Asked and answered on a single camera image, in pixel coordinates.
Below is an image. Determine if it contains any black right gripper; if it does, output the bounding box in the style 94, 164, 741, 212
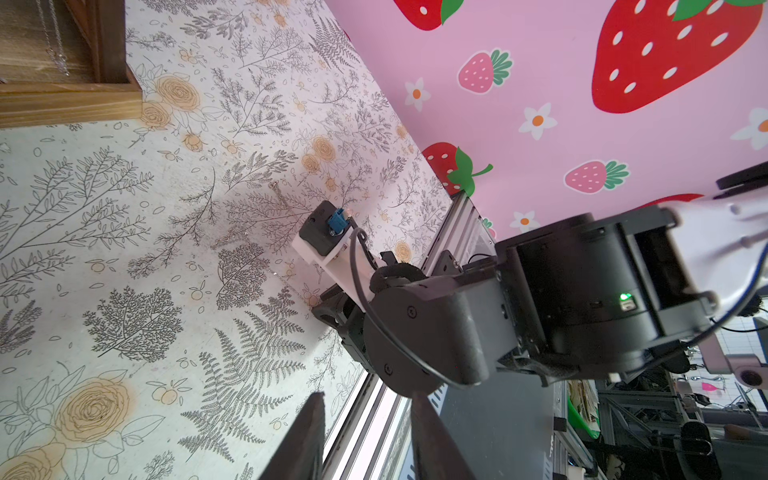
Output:
311, 285, 368, 366

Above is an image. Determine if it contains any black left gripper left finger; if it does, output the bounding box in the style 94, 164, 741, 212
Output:
259, 392, 325, 480

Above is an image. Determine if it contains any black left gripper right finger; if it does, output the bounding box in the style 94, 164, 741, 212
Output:
411, 396, 476, 480

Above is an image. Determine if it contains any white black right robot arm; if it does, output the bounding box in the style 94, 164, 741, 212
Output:
294, 176, 767, 398

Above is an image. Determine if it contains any wooden jewelry display stand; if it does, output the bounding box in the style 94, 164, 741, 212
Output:
1, 1, 143, 129

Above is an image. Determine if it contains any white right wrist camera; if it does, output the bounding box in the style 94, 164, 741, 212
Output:
292, 200, 383, 312

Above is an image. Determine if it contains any black camera cable right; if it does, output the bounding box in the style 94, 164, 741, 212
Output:
347, 224, 469, 388

